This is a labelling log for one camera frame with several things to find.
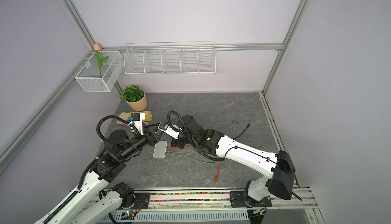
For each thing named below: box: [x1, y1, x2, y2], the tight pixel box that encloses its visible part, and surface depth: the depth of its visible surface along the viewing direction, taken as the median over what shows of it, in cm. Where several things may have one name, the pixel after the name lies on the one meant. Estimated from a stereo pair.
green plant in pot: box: [121, 85, 148, 112], surface depth 104 cm
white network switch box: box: [152, 140, 167, 159], surface depth 91 cm
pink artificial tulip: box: [93, 43, 109, 78], surface depth 92 cm
